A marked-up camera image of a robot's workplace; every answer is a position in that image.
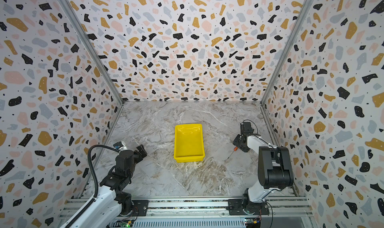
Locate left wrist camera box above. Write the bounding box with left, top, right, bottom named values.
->
left=113, top=141, right=128, bottom=152

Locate aluminium corner post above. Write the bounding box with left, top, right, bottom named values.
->
left=261, top=0, right=314, bottom=108
left=57, top=0, right=124, bottom=106

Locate aluminium corner post right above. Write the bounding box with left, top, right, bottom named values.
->
left=261, top=0, right=314, bottom=108

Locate black cable conduit left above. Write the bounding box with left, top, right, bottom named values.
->
left=64, top=144, right=121, bottom=228

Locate screwdriver with red handle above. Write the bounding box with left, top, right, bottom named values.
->
left=227, top=147, right=238, bottom=160

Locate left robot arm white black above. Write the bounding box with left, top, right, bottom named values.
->
left=62, top=142, right=148, bottom=228

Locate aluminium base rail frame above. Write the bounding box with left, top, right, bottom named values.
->
left=56, top=195, right=319, bottom=228

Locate aluminium corner post left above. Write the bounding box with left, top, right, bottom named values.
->
left=57, top=0, right=124, bottom=106

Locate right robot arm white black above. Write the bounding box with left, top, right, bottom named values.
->
left=233, top=120, right=294, bottom=215

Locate yellow plastic bin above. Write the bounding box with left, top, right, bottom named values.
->
left=174, top=124, right=205, bottom=163

